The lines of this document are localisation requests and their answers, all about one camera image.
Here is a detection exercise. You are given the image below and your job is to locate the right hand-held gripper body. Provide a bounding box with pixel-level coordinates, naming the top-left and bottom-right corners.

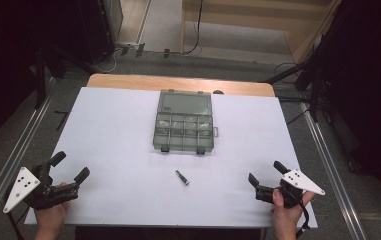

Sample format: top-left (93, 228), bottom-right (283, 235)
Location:
top-left (255, 169), bottom-right (326, 210)

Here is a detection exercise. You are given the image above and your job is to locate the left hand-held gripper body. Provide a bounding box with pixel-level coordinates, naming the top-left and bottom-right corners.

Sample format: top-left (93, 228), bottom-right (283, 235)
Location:
top-left (2, 162), bottom-right (80, 214)

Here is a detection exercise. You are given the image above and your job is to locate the person's right hand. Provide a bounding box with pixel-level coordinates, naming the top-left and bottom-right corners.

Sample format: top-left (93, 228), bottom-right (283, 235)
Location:
top-left (270, 189), bottom-right (315, 240)

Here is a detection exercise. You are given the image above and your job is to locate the person's left hand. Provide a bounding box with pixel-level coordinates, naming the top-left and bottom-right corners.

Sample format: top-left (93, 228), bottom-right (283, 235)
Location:
top-left (33, 199), bottom-right (73, 240)

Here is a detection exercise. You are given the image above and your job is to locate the white table cover board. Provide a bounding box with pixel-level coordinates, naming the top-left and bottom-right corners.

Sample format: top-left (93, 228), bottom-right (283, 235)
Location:
top-left (24, 87), bottom-right (318, 229)

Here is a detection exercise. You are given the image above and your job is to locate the small dark cylindrical bit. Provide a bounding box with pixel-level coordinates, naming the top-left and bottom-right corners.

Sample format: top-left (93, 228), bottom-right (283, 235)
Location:
top-left (174, 169), bottom-right (190, 186)

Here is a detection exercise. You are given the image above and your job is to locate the black tripod stand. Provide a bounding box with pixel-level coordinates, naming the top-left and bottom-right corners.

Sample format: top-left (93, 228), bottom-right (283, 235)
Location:
top-left (27, 43), bottom-right (96, 111)
top-left (261, 43), bottom-right (332, 123)

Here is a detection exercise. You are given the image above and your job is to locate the clear grey compartment box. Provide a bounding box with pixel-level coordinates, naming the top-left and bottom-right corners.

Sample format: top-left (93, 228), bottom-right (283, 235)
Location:
top-left (152, 89), bottom-right (220, 155)

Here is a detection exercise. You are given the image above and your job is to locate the black curtain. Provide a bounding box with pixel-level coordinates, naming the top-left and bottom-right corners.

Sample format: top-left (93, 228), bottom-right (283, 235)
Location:
top-left (311, 0), bottom-right (381, 214)
top-left (0, 0), bottom-right (89, 154)

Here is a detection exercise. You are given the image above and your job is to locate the white power strip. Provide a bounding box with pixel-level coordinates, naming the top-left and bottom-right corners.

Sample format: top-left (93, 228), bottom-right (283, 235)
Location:
top-left (115, 41), bottom-right (142, 49)

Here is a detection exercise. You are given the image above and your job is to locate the dark cabinet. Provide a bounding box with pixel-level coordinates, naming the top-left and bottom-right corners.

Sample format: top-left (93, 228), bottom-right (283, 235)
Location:
top-left (77, 0), bottom-right (124, 64)

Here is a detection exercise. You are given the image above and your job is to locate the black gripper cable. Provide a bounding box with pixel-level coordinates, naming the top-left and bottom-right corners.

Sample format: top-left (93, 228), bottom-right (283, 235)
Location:
top-left (296, 199), bottom-right (312, 239)
top-left (7, 206), bottom-right (31, 240)

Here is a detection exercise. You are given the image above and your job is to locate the metal floor rail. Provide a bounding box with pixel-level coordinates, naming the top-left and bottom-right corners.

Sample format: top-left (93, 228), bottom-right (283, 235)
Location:
top-left (300, 101), bottom-right (369, 240)
top-left (0, 96), bottom-right (54, 228)

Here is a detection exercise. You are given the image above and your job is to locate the black floor cable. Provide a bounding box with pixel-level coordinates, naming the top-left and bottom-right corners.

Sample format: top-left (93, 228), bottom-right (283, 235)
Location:
top-left (273, 61), bottom-right (307, 86)

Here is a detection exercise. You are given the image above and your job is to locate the white cable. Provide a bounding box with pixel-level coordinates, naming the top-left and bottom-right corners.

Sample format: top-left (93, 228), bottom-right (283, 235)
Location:
top-left (92, 48), bottom-right (122, 74)

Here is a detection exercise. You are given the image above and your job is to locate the black hanging cable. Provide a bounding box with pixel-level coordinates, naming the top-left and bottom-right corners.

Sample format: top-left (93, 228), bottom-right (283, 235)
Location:
top-left (182, 0), bottom-right (204, 56)

